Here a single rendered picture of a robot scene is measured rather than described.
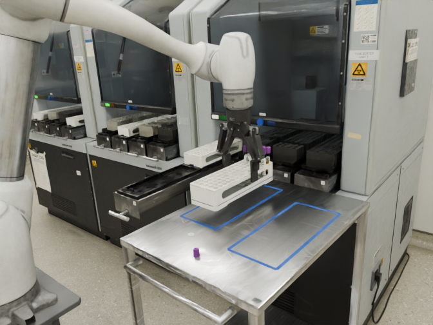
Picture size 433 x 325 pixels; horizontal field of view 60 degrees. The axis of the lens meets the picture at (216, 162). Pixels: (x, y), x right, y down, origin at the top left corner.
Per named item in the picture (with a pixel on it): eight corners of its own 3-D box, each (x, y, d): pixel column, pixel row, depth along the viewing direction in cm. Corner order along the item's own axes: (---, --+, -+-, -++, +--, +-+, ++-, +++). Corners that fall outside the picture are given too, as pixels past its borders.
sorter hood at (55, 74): (92, 89, 314) (80, 8, 294) (139, 93, 277) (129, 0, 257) (31, 98, 276) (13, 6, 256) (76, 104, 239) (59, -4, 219)
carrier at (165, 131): (176, 140, 195) (174, 129, 193) (173, 141, 193) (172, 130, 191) (160, 138, 202) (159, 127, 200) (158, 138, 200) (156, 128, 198)
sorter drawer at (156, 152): (225, 130, 248) (225, 117, 245) (242, 132, 240) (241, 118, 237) (141, 159, 195) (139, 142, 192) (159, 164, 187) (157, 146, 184)
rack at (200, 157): (225, 149, 181) (225, 137, 179) (242, 152, 175) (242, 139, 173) (183, 166, 159) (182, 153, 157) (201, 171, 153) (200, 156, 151)
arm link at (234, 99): (240, 90, 104) (241, 111, 105) (259, 86, 110) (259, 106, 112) (216, 89, 109) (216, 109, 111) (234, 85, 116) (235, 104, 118)
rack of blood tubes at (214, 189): (249, 173, 131) (249, 157, 129) (273, 179, 125) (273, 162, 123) (190, 203, 110) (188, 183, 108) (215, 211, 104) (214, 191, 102)
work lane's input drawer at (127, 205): (227, 160, 187) (227, 142, 184) (250, 164, 178) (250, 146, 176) (105, 215, 133) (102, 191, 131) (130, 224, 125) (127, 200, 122)
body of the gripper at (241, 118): (219, 108, 111) (220, 138, 114) (241, 110, 106) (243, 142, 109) (234, 104, 117) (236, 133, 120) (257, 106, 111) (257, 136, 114)
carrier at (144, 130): (156, 137, 204) (154, 126, 202) (153, 138, 203) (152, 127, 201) (142, 135, 211) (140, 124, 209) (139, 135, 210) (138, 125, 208)
